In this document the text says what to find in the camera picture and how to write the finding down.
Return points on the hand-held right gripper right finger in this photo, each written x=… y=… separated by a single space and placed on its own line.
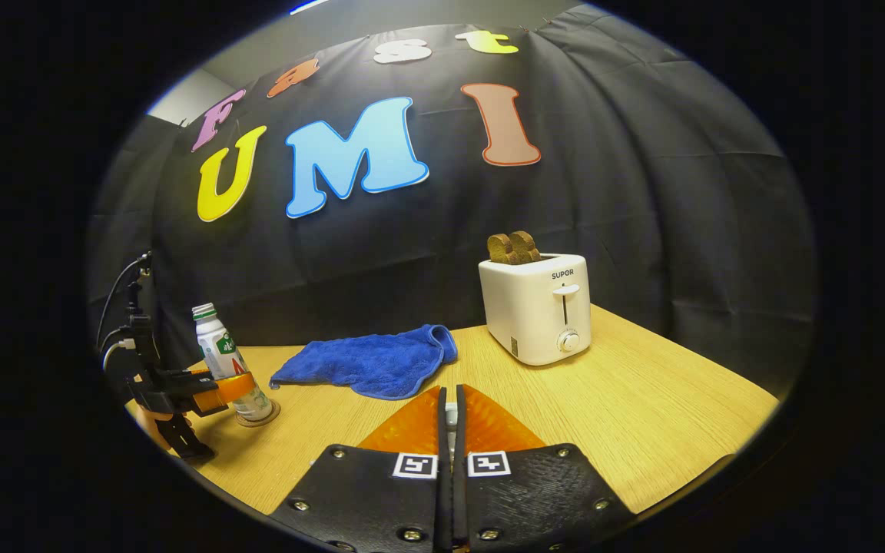
x=535 y=499

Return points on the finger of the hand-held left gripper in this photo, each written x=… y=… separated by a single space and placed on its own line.
x=227 y=388

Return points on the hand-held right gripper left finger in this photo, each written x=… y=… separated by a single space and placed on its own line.
x=381 y=499

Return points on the white green-label water bottle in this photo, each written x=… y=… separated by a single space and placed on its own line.
x=216 y=346

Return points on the round cork coaster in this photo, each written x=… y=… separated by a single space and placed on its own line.
x=270 y=416

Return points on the blue towel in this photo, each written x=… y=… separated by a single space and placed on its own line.
x=366 y=361

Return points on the white toaster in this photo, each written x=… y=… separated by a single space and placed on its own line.
x=535 y=307

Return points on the brown toast slice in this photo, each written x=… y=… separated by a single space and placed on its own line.
x=527 y=246
x=499 y=250

